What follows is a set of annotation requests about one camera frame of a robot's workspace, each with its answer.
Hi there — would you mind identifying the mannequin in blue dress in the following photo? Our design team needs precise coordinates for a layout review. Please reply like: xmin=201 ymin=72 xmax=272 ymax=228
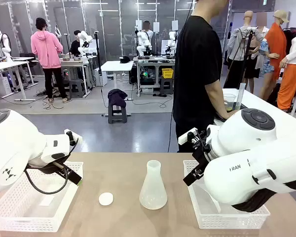
xmin=255 ymin=12 xmax=280 ymax=99

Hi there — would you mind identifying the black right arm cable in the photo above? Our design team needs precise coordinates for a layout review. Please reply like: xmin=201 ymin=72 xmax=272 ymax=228
xmin=233 ymin=181 xmax=296 ymax=213

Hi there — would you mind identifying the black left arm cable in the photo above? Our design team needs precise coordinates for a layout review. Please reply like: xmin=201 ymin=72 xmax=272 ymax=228
xmin=24 ymin=167 xmax=70 ymax=195

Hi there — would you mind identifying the person in black T-shirt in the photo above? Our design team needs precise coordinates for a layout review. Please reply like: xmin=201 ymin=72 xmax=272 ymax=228
xmin=172 ymin=0 xmax=229 ymax=154

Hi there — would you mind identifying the person's right hand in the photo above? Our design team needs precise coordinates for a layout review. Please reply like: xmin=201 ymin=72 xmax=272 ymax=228
xmin=218 ymin=108 xmax=238 ymax=121

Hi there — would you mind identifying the grey step stool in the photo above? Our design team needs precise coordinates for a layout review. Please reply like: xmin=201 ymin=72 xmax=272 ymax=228
xmin=68 ymin=79 xmax=86 ymax=99
xmin=108 ymin=105 xmax=128 ymax=124
xmin=159 ymin=76 xmax=174 ymax=95

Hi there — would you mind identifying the translucent plastic conical flask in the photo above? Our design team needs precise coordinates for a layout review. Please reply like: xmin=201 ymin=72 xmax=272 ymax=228
xmin=139 ymin=159 xmax=168 ymax=210

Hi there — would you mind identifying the white round flask cap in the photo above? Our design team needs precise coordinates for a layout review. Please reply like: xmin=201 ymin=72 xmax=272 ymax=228
xmin=98 ymin=192 xmax=114 ymax=206

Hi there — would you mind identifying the clear plastic measuring jug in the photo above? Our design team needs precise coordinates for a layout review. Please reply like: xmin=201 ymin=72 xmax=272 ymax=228
xmin=223 ymin=93 xmax=238 ymax=112

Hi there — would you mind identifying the black tripod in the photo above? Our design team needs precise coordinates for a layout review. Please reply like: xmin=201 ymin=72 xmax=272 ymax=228
xmin=223 ymin=26 xmax=255 ymax=90

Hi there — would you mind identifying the dark purple cloth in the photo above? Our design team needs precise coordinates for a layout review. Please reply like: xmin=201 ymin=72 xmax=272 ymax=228
xmin=107 ymin=88 xmax=128 ymax=108

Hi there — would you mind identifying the person in pink hoodie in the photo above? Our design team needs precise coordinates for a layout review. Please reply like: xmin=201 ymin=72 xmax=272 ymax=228
xmin=31 ymin=17 xmax=73 ymax=104

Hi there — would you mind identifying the background person in black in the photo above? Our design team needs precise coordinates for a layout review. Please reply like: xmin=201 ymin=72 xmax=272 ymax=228
xmin=69 ymin=29 xmax=82 ymax=56

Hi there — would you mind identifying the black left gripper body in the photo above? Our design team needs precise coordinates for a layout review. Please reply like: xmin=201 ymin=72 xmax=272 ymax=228
xmin=27 ymin=159 xmax=65 ymax=174

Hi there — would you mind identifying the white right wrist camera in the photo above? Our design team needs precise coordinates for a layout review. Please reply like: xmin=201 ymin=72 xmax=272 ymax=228
xmin=178 ymin=127 xmax=198 ymax=146

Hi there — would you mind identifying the mannequin in grey shirt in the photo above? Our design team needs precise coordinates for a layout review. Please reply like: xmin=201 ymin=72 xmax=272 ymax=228
xmin=226 ymin=10 xmax=265 ymax=93

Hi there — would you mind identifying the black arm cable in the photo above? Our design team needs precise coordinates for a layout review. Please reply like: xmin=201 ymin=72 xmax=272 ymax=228
xmin=24 ymin=167 xmax=70 ymax=195
xmin=233 ymin=181 xmax=296 ymax=213

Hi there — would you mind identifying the metal frame workbench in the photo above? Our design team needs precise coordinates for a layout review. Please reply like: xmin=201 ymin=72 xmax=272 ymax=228
xmin=133 ymin=56 xmax=176 ymax=97

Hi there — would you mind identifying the background person in white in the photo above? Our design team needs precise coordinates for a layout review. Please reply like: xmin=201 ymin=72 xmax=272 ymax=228
xmin=138 ymin=21 xmax=154 ymax=50

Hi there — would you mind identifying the yellow plastic basket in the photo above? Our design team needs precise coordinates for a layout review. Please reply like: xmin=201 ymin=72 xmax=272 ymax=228
xmin=161 ymin=68 xmax=175 ymax=79

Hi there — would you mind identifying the person's right forearm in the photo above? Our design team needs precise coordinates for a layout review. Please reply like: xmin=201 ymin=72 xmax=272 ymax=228
xmin=207 ymin=81 xmax=231 ymax=117

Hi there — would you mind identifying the mannequin in orange coat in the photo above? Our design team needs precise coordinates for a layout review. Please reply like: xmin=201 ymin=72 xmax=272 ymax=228
xmin=258 ymin=9 xmax=291 ymax=101

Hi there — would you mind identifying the white paper label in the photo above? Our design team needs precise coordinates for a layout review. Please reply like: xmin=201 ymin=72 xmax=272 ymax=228
xmin=39 ymin=195 xmax=56 ymax=207

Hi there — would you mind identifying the white perforated plastic basket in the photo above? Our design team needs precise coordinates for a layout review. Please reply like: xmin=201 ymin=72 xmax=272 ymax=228
xmin=183 ymin=159 xmax=271 ymax=230
xmin=0 ymin=161 xmax=84 ymax=233

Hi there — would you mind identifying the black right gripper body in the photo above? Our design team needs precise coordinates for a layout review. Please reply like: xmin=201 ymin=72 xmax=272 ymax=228
xmin=191 ymin=129 xmax=213 ymax=169

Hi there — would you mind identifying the white desk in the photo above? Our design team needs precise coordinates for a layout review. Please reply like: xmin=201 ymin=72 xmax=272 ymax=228
xmin=100 ymin=60 xmax=134 ymax=101
xmin=0 ymin=60 xmax=39 ymax=102
xmin=32 ymin=57 xmax=92 ymax=98

